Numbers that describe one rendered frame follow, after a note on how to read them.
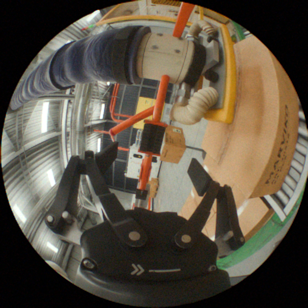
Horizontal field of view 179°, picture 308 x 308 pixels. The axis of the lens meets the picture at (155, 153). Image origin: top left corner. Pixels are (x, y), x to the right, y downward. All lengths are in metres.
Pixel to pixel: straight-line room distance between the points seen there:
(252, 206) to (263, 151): 0.52
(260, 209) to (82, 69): 0.99
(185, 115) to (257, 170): 0.23
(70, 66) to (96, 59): 0.10
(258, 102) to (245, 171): 0.20
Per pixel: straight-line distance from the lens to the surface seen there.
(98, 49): 0.31
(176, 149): 1.78
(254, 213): 0.77
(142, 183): 0.34
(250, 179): 0.32
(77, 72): 0.37
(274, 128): 0.31
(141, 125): 7.63
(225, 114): 0.20
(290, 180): 0.68
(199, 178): 0.16
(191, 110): 0.21
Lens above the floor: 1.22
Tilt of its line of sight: 4 degrees down
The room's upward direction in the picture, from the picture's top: 79 degrees counter-clockwise
